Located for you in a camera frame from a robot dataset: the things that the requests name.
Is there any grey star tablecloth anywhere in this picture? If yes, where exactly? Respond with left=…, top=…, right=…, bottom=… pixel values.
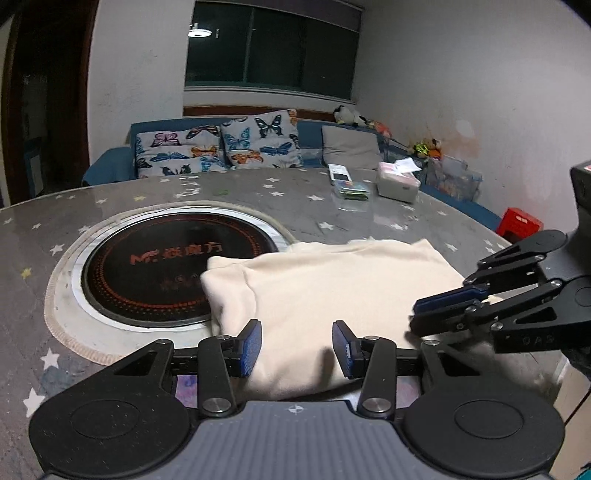
left=0, top=165, right=562, bottom=480

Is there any right butterfly pillow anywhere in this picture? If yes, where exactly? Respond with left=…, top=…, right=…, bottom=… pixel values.
left=221, top=109, right=301, bottom=169

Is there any dark wooden door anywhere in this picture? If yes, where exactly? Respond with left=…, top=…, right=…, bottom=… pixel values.
left=1, top=1, right=98, bottom=205

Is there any grey cushion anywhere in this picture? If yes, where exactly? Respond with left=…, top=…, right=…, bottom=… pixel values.
left=322, top=125, right=384, bottom=170

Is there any white tissue box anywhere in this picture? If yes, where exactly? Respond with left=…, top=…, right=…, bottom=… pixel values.
left=376, top=157, right=421, bottom=204

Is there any blue sectional sofa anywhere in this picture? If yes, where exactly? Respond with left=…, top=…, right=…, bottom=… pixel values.
left=81, top=117, right=502, bottom=232

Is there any cream garment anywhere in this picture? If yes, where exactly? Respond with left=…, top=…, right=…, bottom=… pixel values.
left=200, top=239, right=464, bottom=400

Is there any black white plush toy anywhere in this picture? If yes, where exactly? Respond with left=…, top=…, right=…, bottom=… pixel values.
left=334, top=105, right=366, bottom=127

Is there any dark window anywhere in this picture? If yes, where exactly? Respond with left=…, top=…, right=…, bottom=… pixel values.
left=185, top=1, right=363, bottom=100

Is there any left butterfly pillow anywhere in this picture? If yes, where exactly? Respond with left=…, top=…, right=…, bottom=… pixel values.
left=134, top=125, right=228, bottom=178

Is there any red plastic stool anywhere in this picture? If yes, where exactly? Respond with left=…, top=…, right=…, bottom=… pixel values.
left=496, top=207, right=544, bottom=243

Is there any yellow orange plush toy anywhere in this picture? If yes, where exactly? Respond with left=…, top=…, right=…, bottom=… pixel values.
left=412, top=138, right=443, bottom=159

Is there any clear plastic storage bin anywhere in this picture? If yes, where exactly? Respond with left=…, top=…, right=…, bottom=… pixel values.
left=426, top=156, right=483, bottom=201

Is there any butterfly pillow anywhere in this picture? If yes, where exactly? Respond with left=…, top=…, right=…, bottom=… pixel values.
left=134, top=125, right=228, bottom=178
left=221, top=109, right=301, bottom=169

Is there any white remote control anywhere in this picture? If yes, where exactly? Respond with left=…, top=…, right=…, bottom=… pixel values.
left=328, top=164, right=352, bottom=184

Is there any black induction cooktop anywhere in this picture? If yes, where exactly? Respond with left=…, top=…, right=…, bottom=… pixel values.
left=82, top=212, right=277, bottom=328

